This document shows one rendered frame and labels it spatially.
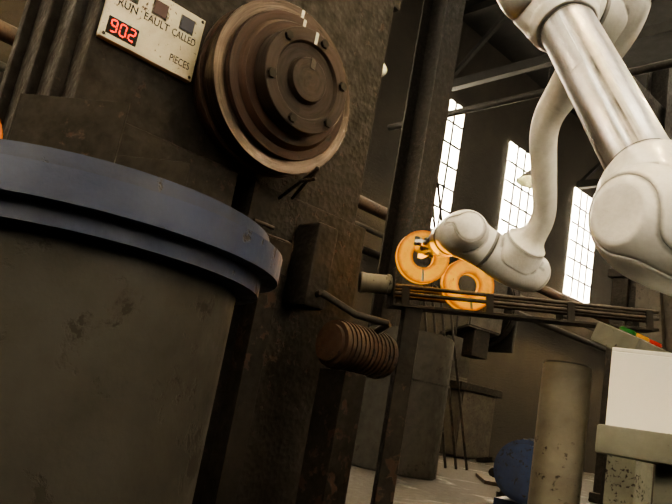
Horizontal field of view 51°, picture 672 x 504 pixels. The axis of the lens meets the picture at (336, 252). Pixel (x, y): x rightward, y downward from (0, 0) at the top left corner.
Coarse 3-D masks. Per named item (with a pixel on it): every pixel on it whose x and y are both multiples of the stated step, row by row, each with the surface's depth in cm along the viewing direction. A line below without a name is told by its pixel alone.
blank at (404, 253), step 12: (408, 240) 200; (396, 252) 201; (408, 252) 200; (396, 264) 201; (408, 264) 199; (432, 264) 200; (444, 264) 200; (408, 276) 199; (420, 276) 199; (432, 276) 199
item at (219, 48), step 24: (264, 0) 183; (240, 24) 178; (312, 24) 195; (216, 48) 172; (216, 72) 172; (216, 96) 172; (216, 120) 177; (240, 144) 176; (336, 144) 199; (264, 168) 186; (288, 168) 187; (312, 168) 193
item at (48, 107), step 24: (24, 96) 117; (48, 96) 116; (24, 120) 116; (48, 120) 115; (72, 120) 114; (96, 120) 113; (120, 120) 112; (48, 144) 113; (72, 144) 113; (96, 144) 112; (144, 168) 139; (168, 168) 138
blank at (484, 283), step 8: (456, 264) 201; (464, 264) 201; (448, 272) 200; (456, 272) 201; (464, 272) 201; (472, 272) 201; (480, 272) 202; (448, 280) 200; (456, 280) 200; (480, 280) 201; (488, 280) 202; (448, 288) 199; (456, 288) 200; (480, 288) 201; (488, 288) 201; (456, 296) 199; (464, 296) 200; (472, 296) 200; (480, 296) 200; (456, 304) 199; (464, 304) 199; (472, 304) 200; (480, 304) 200
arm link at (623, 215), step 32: (512, 0) 129; (544, 0) 125; (576, 0) 124; (544, 32) 126; (576, 32) 119; (576, 64) 115; (608, 64) 112; (576, 96) 114; (608, 96) 108; (640, 96) 108; (608, 128) 105; (640, 128) 102; (608, 160) 104; (640, 160) 95; (608, 192) 92; (640, 192) 88; (608, 224) 91; (640, 224) 87; (608, 256) 92; (640, 256) 89
